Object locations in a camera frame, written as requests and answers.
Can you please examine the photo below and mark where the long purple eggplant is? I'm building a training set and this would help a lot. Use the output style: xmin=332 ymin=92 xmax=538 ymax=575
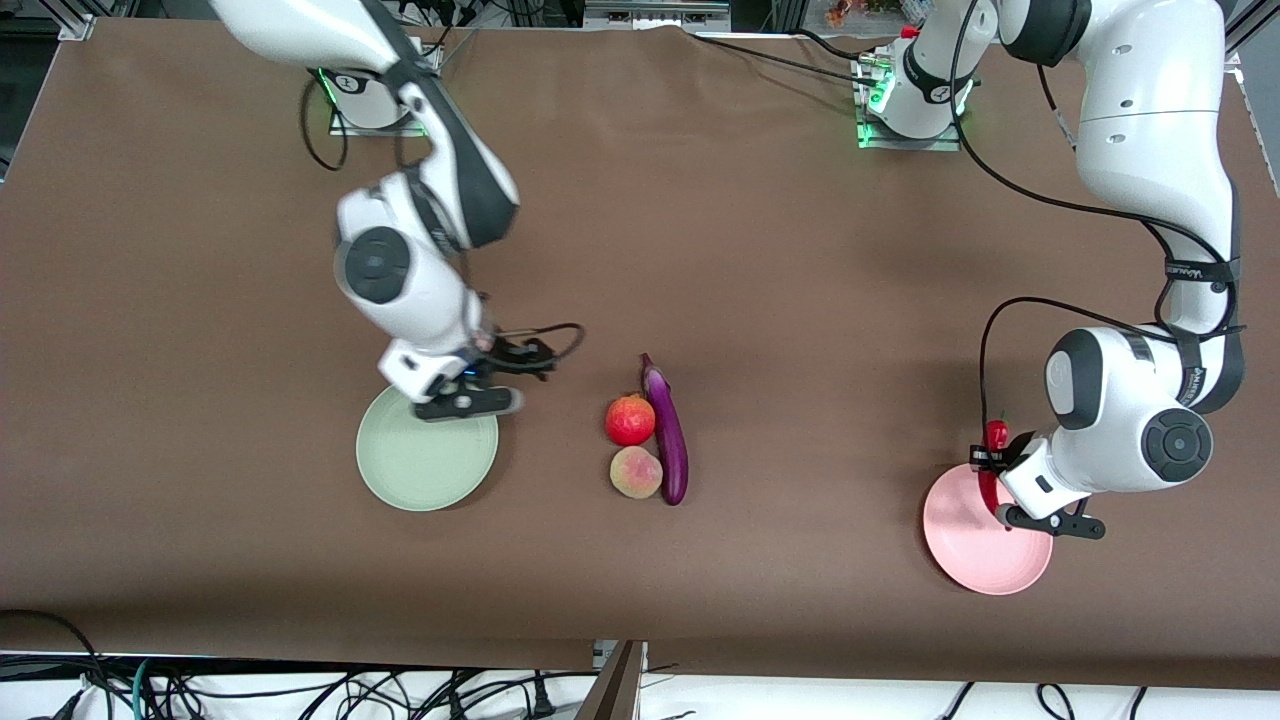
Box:
xmin=639 ymin=350 xmax=691 ymax=506

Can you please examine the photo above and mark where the pink round plate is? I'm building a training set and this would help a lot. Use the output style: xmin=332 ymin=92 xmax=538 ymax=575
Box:
xmin=922 ymin=461 xmax=1054 ymax=597

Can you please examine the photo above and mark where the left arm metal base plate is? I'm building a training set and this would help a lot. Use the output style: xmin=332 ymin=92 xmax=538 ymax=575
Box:
xmin=855 ymin=50 xmax=963 ymax=153

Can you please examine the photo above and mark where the green round plate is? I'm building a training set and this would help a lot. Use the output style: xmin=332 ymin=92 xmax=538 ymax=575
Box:
xmin=356 ymin=378 xmax=500 ymax=513

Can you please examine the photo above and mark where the aluminium frame profile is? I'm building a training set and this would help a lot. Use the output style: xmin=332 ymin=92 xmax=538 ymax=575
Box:
xmin=1225 ymin=0 xmax=1280 ymax=71

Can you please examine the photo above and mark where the black looped floor cable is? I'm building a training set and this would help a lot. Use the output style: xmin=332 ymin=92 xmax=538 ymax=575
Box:
xmin=0 ymin=608 xmax=109 ymax=720

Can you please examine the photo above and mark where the grey metal device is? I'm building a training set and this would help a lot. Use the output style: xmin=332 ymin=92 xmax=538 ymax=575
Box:
xmin=583 ymin=0 xmax=733 ymax=31

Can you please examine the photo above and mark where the short black table cable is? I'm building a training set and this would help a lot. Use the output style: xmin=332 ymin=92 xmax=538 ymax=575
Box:
xmin=795 ymin=28 xmax=883 ymax=59

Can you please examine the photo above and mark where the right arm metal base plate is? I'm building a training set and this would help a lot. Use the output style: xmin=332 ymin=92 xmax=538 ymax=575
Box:
xmin=328 ymin=70 xmax=433 ymax=138

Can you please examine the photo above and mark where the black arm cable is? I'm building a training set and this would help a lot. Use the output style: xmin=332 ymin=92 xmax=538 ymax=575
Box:
xmin=300 ymin=70 xmax=587 ymax=379
xmin=950 ymin=0 xmax=1241 ymax=461

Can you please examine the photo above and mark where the red chili pepper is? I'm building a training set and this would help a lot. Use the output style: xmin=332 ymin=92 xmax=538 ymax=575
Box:
xmin=978 ymin=408 xmax=1011 ymax=521

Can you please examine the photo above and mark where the grey metal post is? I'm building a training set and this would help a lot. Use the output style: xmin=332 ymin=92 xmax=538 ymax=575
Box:
xmin=575 ymin=640 xmax=649 ymax=720

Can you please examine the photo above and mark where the brown table cover cloth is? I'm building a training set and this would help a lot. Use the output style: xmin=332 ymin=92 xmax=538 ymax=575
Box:
xmin=0 ymin=18 xmax=1280 ymax=691

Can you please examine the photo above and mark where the red pomegranate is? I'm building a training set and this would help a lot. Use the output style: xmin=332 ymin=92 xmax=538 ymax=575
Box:
xmin=604 ymin=393 xmax=658 ymax=447

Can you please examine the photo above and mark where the long black table cable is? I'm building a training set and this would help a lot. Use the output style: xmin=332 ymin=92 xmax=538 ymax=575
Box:
xmin=690 ymin=33 xmax=873 ymax=85

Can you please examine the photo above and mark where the pale pink peach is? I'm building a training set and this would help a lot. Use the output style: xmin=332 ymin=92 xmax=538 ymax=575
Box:
xmin=609 ymin=445 xmax=665 ymax=500

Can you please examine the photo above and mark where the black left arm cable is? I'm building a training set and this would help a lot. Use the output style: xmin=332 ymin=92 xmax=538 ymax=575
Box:
xmin=950 ymin=0 xmax=1241 ymax=461

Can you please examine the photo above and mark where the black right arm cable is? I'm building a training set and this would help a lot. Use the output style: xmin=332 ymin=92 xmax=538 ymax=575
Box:
xmin=300 ymin=70 xmax=587 ymax=379

